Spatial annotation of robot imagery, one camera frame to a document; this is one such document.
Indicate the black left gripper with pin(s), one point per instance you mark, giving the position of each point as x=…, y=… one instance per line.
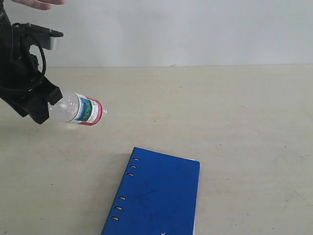
x=23, y=84

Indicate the clear plastic water bottle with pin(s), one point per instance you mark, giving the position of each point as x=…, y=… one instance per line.
x=75, y=108

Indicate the blue ring binder notebook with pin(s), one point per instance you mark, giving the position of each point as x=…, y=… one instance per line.
x=156, y=196

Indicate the person's open hand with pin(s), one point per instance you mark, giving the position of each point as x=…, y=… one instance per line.
x=40, y=4

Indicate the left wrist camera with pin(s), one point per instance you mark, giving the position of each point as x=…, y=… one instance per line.
x=48, y=38

